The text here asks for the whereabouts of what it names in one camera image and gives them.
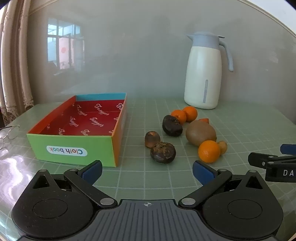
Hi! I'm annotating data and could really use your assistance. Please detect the dark wrinkled passion fruit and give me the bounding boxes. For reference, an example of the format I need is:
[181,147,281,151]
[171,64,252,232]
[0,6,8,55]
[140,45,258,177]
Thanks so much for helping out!
[162,115,184,137]

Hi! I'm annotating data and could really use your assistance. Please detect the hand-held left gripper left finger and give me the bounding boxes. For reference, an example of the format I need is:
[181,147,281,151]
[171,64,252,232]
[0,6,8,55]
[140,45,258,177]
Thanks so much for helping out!
[30,160,117,208]

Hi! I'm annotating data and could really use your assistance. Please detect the small tan longan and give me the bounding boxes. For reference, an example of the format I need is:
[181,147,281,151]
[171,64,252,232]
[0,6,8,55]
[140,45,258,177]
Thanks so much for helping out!
[217,141,228,155]

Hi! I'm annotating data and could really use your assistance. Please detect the metal-rimmed eyeglasses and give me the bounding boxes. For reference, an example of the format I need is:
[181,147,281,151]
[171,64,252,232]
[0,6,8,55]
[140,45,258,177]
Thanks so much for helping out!
[0,125,20,150]

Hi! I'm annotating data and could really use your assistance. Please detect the brown cup-shaped fruit piece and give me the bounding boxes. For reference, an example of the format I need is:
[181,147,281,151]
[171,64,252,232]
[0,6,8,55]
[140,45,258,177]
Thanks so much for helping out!
[145,131,161,149]

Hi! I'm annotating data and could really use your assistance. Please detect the white thermos jug blue lid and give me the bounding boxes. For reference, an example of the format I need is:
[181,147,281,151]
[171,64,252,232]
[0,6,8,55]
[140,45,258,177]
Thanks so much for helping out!
[184,32,234,110]

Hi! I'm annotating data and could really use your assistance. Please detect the large orange tangerine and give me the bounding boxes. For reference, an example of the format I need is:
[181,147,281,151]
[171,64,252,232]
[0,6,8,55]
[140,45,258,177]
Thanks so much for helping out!
[198,140,221,164]

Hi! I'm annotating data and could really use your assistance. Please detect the small orange tangerine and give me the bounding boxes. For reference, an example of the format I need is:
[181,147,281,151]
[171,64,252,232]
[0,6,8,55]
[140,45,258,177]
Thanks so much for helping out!
[183,106,198,123]
[171,109,188,124]

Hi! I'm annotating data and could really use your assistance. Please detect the beige lace curtain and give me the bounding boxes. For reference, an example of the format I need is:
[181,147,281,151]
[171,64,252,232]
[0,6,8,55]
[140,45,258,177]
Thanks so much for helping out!
[0,0,35,127]

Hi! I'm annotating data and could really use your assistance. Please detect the green grid tablecloth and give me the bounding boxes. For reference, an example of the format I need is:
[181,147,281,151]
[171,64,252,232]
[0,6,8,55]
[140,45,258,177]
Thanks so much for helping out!
[0,97,296,241]

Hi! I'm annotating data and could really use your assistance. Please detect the colourful cardboard box red inside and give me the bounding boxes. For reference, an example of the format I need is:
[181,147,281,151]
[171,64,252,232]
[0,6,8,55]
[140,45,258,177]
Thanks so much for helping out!
[26,93,127,167]

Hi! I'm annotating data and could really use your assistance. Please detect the brown kiwi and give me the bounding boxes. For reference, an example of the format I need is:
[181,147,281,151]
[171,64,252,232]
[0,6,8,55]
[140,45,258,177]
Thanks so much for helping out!
[185,120,217,147]

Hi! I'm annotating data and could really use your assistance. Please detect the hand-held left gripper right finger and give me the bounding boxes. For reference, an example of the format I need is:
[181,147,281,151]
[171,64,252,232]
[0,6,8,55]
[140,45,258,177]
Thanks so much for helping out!
[178,160,266,208]

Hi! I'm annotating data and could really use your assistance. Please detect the dark brown-topped passion fruit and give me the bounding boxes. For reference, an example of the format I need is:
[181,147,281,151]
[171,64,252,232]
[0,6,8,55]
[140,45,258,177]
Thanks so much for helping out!
[150,142,176,164]

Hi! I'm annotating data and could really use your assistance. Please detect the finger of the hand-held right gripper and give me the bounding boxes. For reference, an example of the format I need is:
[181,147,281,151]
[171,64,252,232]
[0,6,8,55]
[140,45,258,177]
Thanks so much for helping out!
[248,152,296,171]
[280,144,296,155]

